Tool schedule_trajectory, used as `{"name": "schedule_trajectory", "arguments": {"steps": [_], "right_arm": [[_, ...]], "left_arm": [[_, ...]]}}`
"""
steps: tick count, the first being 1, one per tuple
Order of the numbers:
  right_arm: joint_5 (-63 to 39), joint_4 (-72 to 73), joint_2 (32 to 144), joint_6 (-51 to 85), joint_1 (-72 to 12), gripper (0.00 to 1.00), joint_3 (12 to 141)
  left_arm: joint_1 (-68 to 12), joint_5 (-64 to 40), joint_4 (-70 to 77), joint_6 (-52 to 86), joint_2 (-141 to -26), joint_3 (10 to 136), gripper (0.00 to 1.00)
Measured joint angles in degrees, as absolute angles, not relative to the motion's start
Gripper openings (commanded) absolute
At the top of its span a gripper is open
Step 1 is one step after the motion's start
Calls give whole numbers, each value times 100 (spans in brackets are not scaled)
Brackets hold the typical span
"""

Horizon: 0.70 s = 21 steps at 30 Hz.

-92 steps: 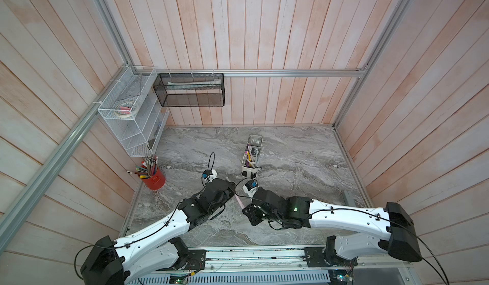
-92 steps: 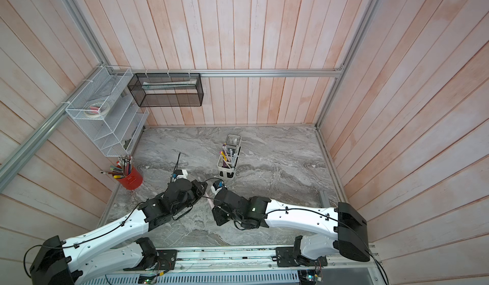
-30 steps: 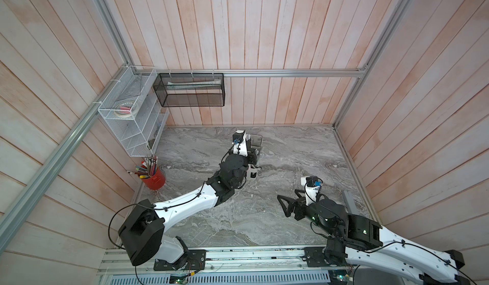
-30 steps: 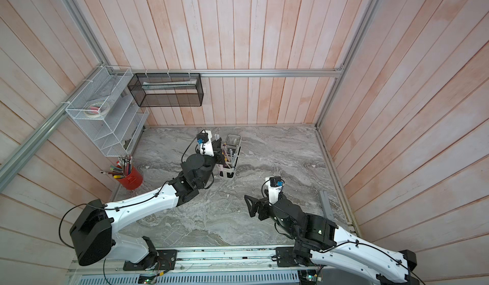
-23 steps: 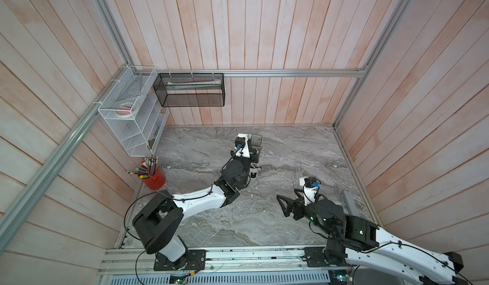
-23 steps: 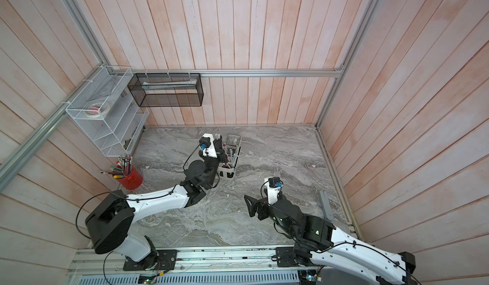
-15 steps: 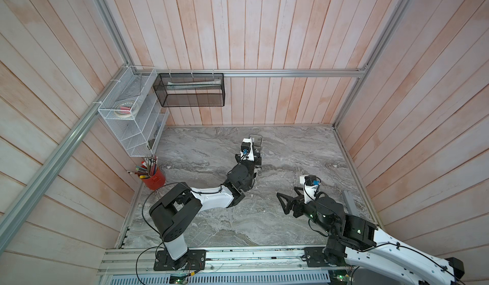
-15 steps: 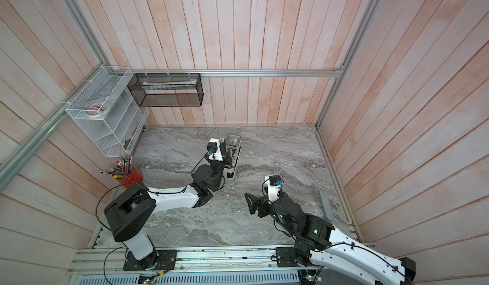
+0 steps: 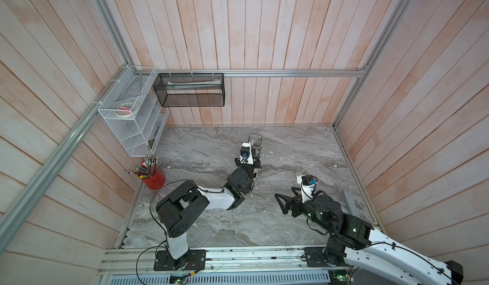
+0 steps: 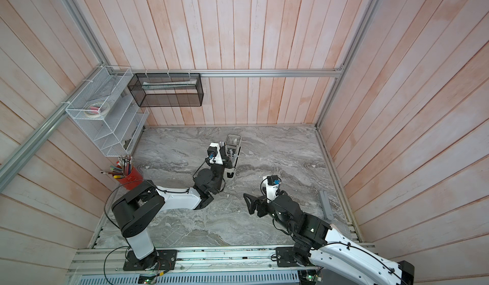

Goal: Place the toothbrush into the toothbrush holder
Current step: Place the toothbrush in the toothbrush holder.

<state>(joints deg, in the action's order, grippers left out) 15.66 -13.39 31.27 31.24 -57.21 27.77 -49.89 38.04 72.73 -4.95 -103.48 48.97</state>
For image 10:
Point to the horizontal aluminium wall rail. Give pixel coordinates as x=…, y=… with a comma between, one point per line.
x=248, y=73

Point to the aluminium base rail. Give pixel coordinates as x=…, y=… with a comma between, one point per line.
x=107, y=262

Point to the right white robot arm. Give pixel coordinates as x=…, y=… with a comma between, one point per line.
x=317, y=243

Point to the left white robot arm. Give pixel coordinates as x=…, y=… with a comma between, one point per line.
x=134, y=211

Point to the left aluminium wall rail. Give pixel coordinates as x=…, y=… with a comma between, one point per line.
x=23, y=154

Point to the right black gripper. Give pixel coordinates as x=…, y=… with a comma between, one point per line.
x=257, y=201

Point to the red pen cup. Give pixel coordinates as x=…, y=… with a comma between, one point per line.
x=132, y=180

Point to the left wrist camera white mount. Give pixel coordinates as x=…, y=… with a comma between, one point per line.
x=214, y=153

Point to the white wire mesh shelf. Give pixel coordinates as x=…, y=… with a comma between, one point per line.
x=118, y=131

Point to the tape roll on shelf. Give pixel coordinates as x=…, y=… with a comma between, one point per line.
x=95, y=110

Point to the pens in red cup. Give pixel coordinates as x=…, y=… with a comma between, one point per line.
x=122, y=169

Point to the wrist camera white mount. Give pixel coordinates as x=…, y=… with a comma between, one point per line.
x=214, y=153
x=270, y=187

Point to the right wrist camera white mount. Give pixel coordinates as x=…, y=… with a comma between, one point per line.
x=270, y=187

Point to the grey bar on table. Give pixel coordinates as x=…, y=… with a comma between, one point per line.
x=326, y=206

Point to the black wire mesh basket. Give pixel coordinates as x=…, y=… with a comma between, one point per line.
x=167, y=89

